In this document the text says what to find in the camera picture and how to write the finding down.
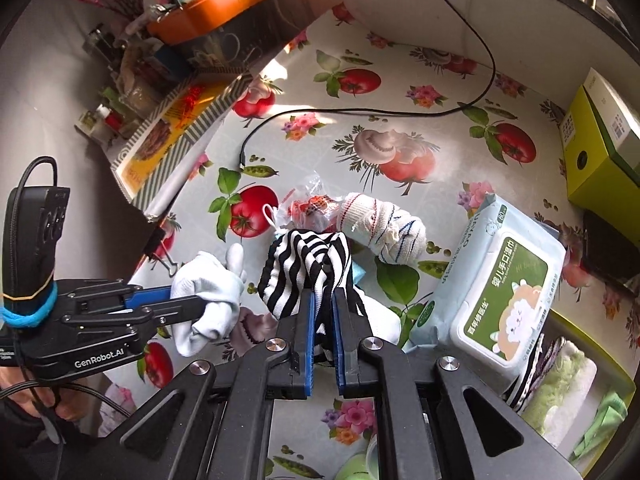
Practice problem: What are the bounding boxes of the clear plastic bag red contents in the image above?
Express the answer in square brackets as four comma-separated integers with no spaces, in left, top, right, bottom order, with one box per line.
[272,170,346,233]

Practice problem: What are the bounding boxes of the wet wipes pack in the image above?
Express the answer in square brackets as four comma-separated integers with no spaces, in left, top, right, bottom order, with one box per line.
[410,192,567,373]

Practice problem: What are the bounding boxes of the orange plastic tray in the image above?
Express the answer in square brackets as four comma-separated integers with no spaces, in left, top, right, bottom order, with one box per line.
[147,0,273,46]

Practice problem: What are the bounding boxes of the green microfiber cloth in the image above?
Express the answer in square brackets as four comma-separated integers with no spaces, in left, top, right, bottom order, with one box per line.
[570,390,628,461]

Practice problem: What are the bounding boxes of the clear round plastic container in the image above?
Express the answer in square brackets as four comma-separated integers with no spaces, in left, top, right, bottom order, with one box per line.
[365,432,382,480]

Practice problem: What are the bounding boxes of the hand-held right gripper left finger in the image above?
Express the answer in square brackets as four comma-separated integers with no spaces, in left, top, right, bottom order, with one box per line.
[117,290,317,480]

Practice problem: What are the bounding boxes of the black power cable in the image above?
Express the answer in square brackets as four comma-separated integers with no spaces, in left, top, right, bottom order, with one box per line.
[239,0,497,171]

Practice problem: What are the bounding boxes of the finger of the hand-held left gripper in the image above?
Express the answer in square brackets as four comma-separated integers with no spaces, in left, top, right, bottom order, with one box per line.
[60,295,207,345]
[62,279,174,315]

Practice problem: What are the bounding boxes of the yellow-green cardboard box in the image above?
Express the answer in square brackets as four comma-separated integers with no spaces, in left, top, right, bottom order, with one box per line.
[559,67,640,221]

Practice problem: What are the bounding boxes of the person's left hand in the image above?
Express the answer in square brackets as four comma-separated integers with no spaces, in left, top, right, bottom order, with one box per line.
[0,367,68,423]

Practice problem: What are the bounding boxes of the black binder clip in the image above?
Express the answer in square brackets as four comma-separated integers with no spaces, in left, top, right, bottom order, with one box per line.
[141,227,181,277]

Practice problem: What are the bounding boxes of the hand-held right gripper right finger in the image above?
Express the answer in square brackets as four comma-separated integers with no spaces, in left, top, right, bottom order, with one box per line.
[332,287,583,480]

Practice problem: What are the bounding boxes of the green towel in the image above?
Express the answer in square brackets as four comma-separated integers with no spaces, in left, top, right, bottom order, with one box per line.
[522,342,598,428]

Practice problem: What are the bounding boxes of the black phone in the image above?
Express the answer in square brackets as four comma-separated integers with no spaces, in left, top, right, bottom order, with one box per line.
[582,210,640,301]

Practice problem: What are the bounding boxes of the black white striped sock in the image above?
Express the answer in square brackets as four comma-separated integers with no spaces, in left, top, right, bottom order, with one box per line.
[257,229,368,356]
[502,335,566,411]

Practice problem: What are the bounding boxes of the shelf clutter pile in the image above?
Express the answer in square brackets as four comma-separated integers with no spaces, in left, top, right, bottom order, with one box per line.
[75,22,201,146]

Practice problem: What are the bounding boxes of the tomato flower print tablecloth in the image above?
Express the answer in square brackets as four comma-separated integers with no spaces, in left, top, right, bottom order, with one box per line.
[97,2,626,480]

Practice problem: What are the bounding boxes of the yellow-green box lid tray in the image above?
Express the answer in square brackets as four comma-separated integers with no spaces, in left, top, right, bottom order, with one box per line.
[505,310,633,476]

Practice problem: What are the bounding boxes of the striped yellow printed cardboard box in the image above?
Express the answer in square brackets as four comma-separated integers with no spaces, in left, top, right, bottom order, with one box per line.
[107,72,256,221]

